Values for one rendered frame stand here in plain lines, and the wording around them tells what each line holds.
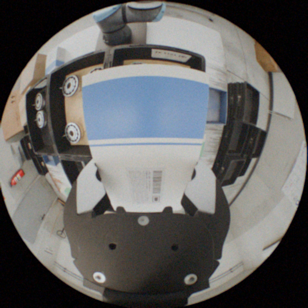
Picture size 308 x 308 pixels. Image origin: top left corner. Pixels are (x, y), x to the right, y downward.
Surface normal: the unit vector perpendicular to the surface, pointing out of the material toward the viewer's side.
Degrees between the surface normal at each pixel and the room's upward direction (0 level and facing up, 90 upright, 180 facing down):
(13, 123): 79
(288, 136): 90
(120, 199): 0
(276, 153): 90
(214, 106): 0
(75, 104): 0
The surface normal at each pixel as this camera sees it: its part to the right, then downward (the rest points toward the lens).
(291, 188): -1.00, 0.01
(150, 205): 0.04, 0.48
